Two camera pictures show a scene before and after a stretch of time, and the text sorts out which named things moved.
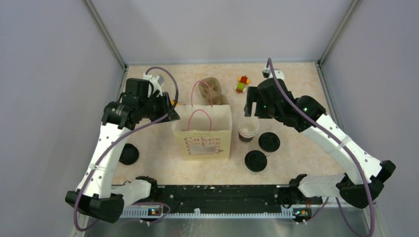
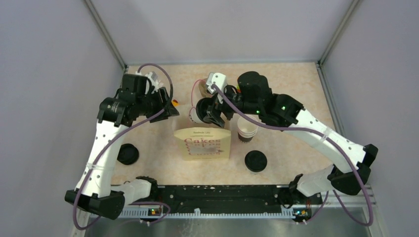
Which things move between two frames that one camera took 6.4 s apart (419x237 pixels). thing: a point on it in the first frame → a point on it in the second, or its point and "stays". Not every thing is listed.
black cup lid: [255, 161] stays
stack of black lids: [129, 155] stays
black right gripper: [254, 96] → [214, 112]
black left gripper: [165, 101] stays
